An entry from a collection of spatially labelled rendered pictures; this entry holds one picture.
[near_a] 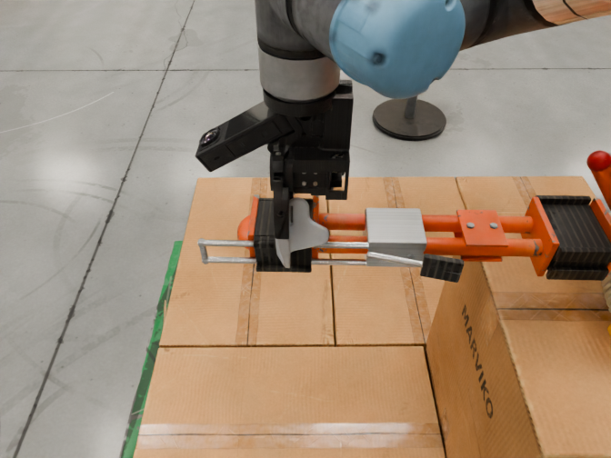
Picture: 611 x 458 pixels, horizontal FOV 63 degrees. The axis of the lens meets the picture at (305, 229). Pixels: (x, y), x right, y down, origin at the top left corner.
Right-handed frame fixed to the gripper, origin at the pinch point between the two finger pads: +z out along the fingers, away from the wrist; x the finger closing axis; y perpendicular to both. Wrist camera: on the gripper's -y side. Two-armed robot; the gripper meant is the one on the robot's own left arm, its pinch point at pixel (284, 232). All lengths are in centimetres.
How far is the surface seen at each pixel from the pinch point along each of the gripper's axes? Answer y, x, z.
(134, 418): -51, 23, 108
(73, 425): -70, 21, 108
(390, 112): 44, 198, 104
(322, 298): 6, 31, 53
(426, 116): 64, 194, 104
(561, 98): 146, 221, 107
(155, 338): -52, 52, 108
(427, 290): 32, 34, 53
